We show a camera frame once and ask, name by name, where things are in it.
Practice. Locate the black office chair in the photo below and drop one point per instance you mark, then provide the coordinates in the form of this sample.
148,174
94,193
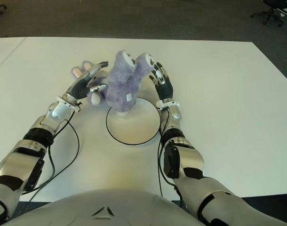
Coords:
269,14

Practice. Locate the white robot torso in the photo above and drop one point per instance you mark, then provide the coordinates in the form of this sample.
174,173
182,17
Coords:
106,207

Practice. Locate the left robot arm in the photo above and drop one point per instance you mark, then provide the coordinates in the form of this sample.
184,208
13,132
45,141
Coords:
33,146

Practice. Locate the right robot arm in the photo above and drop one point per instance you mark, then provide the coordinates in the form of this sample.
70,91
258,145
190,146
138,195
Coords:
193,160

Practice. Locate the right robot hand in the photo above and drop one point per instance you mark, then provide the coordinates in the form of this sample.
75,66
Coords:
165,88

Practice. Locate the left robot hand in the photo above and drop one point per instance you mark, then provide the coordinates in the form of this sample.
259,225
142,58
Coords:
81,90

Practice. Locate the purple plush bunny doll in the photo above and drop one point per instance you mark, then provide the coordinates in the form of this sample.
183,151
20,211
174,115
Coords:
122,89

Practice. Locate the white plate black rim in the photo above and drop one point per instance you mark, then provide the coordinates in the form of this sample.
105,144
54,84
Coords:
134,127

